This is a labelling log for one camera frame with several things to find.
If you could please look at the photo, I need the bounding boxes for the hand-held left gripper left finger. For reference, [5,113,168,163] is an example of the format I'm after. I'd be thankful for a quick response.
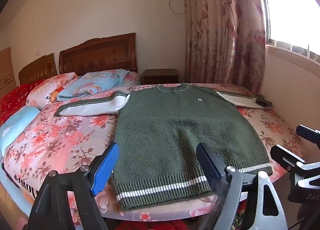
[29,142,120,230]

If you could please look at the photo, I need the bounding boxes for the light wooden door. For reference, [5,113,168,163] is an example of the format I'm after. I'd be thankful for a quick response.
[0,47,14,98]

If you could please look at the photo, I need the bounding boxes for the green knit sweater white sleeves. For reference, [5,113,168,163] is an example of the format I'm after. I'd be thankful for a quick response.
[54,83,273,212]

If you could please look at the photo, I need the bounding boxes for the red floral blanket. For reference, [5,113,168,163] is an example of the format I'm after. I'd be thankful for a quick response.
[0,80,45,126]

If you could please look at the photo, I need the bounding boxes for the red patterned cloth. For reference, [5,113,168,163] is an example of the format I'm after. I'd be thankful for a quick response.
[110,205,250,230]

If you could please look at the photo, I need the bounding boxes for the bright window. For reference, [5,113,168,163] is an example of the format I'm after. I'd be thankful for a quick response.
[255,0,320,64]

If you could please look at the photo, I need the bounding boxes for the blue floral folded quilt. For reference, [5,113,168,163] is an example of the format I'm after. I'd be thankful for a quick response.
[56,69,129,101]

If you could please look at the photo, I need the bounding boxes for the pink floral curtain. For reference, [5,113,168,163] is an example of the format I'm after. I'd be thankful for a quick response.
[182,0,267,96]

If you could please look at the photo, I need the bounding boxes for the light blue cloud pillow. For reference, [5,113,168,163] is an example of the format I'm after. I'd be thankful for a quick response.
[0,106,40,156]

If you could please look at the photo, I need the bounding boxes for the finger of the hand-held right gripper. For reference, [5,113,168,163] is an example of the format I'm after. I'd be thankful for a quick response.
[296,124,320,146]
[269,144,307,178]

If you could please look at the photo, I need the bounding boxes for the bed with pink floral sheet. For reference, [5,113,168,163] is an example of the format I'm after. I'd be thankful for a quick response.
[0,70,304,222]

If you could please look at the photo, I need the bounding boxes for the pink floral pillow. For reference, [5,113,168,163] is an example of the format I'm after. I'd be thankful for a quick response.
[26,72,78,111]

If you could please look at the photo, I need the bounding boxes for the large carved wooden headboard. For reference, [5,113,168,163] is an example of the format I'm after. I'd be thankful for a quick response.
[59,33,138,77]

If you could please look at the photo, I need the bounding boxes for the dark wooden nightstand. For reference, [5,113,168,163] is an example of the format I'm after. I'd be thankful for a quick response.
[143,69,179,85]

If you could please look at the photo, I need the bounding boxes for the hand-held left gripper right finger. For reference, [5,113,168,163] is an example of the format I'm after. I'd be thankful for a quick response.
[196,143,288,230]

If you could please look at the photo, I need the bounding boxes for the small wooden headboard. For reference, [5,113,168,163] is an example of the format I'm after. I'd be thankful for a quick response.
[18,53,58,86]

